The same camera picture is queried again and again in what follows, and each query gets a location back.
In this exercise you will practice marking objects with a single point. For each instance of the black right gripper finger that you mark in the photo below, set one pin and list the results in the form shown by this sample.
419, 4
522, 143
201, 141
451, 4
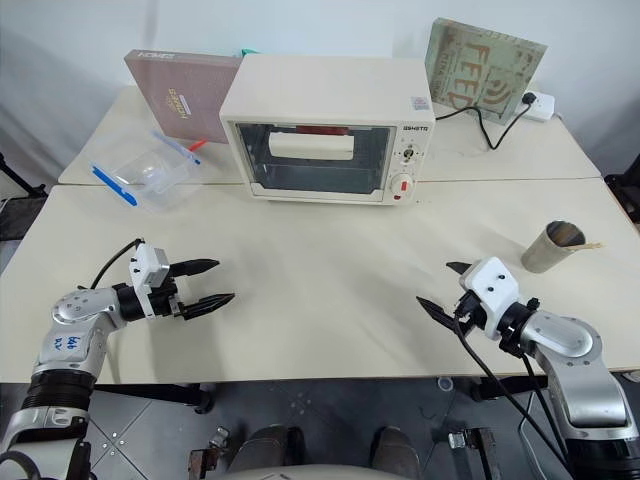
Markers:
459, 267
439, 312

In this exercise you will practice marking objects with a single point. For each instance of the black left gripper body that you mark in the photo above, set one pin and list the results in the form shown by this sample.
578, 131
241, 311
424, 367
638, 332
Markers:
167, 302

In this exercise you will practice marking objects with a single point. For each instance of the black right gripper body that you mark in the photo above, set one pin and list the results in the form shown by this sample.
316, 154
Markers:
471, 312

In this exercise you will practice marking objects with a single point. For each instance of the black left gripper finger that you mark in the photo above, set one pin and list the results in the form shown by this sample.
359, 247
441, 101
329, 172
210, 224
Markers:
195, 266
207, 305

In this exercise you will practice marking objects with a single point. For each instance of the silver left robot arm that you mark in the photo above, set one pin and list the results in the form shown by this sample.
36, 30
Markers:
75, 310

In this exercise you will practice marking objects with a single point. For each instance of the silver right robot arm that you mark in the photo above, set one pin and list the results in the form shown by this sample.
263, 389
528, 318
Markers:
565, 340

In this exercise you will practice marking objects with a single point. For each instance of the white timer knob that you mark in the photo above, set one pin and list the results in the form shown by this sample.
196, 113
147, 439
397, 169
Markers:
403, 185

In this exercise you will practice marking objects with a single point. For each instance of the clear plastic container blue clips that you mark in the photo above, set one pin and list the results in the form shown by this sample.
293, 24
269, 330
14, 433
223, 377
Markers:
145, 175

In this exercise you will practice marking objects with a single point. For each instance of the glass oven door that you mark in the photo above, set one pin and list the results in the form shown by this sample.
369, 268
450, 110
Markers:
255, 165

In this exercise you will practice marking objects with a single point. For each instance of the small oven temperature knob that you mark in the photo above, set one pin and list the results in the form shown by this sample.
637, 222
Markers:
409, 153

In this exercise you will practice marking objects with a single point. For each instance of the white toaster oven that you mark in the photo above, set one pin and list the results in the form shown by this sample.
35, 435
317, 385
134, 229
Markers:
325, 85

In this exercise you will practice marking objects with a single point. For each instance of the small round cap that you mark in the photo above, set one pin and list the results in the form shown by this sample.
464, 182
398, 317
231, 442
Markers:
444, 384

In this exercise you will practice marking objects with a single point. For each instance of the black table foot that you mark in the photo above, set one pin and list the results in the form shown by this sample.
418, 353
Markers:
160, 395
505, 387

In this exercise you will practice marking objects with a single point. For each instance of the blue container clip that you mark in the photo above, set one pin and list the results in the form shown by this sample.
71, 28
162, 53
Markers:
116, 186
175, 147

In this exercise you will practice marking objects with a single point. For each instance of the red container clip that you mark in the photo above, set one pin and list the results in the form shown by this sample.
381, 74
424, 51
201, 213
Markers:
198, 145

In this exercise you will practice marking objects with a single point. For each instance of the thin wooden stick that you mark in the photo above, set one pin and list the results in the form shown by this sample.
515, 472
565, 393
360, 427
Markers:
590, 246

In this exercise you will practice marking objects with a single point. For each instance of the dark rounded shape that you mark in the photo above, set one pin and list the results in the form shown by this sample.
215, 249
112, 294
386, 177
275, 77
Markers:
270, 447
395, 445

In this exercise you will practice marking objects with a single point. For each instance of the pink brown book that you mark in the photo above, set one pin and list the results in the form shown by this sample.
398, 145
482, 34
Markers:
185, 95

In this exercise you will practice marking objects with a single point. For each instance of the black equipment at edge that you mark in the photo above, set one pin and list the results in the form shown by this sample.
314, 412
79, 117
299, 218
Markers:
625, 195

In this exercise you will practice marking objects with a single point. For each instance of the white power socket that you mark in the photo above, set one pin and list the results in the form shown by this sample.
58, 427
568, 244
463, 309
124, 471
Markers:
540, 105

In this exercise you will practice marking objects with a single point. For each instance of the black stand at edge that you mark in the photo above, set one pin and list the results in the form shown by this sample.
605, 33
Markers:
20, 182

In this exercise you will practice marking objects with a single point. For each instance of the green printed box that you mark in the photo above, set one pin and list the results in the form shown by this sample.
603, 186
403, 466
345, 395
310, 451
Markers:
480, 70

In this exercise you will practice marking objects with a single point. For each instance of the small green object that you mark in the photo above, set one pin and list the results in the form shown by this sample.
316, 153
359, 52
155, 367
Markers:
247, 52

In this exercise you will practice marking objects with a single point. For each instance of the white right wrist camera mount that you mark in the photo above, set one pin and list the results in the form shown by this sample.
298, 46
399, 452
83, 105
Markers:
492, 287

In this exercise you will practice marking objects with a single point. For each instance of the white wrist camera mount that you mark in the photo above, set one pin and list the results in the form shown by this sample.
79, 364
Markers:
492, 287
147, 270

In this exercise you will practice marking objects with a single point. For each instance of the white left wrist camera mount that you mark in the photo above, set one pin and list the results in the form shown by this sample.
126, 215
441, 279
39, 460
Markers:
147, 270

